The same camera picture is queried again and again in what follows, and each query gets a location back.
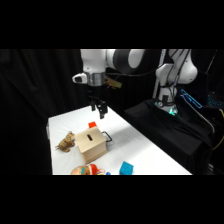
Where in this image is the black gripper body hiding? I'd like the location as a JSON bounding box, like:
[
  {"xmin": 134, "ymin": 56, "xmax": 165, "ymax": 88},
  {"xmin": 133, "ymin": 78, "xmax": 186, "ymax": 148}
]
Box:
[{"xmin": 87, "ymin": 85, "xmax": 108, "ymax": 106}]

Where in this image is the tan wrist mounted piece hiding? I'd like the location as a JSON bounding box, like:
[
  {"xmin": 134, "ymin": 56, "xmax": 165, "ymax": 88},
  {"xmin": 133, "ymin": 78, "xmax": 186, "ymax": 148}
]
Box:
[{"xmin": 105, "ymin": 76, "xmax": 123, "ymax": 90}]

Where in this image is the wooden box with slot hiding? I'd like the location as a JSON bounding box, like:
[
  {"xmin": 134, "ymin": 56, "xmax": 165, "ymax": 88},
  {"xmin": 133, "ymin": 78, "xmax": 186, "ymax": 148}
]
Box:
[{"xmin": 74, "ymin": 127, "xmax": 109, "ymax": 165}]

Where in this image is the brown plush toy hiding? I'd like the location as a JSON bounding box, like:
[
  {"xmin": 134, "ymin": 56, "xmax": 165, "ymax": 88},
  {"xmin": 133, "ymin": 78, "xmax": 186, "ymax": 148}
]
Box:
[{"xmin": 55, "ymin": 130, "xmax": 77, "ymax": 154}]

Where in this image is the black curtain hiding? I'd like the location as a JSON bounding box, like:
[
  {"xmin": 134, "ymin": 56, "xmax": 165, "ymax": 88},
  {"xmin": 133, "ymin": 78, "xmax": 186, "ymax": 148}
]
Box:
[{"xmin": 0, "ymin": 49, "xmax": 224, "ymax": 176}]

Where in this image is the black cloth covered stand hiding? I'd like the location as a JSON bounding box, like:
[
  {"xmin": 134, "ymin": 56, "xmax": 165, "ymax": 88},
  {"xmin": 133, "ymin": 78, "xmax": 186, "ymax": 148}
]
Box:
[{"xmin": 123, "ymin": 98, "xmax": 215, "ymax": 176}]

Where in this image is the orange and red doll toy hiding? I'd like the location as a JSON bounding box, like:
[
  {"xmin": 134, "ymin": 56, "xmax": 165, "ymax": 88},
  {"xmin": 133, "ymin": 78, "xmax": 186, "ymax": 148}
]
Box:
[{"xmin": 70, "ymin": 163, "xmax": 107, "ymax": 176}]

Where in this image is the teal blue block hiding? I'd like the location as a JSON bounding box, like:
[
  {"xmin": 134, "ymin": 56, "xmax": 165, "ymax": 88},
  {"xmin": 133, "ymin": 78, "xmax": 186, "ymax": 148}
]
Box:
[{"xmin": 119, "ymin": 161, "xmax": 135, "ymax": 176}]

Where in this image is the blue lit device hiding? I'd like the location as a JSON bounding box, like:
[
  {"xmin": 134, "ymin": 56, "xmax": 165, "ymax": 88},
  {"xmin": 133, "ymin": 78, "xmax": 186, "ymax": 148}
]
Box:
[{"xmin": 180, "ymin": 88, "xmax": 204, "ymax": 110}]

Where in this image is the cyan lit keyboard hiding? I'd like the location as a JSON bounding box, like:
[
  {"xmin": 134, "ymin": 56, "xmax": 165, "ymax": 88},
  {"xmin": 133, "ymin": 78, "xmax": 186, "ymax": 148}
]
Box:
[{"xmin": 207, "ymin": 94, "xmax": 224, "ymax": 110}]

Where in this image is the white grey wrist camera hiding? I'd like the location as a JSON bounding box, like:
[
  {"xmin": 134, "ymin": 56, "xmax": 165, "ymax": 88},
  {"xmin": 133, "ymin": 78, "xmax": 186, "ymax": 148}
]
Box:
[{"xmin": 72, "ymin": 72, "xmax": 89, "ymax": 85}]

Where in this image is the grey cable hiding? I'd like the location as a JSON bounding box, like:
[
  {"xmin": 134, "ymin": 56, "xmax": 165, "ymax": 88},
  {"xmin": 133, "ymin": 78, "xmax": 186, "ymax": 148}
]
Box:
[{"xmin": 185, "ymin": 99, "xmax": 215, "ymax": 135}]

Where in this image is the yellow cable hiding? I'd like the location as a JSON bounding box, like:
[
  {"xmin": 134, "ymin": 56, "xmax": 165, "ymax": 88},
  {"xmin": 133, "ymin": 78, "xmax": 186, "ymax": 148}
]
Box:
[{"xmin": 212, "ymin": 109, "xmax": 224, "ymax": 152}]

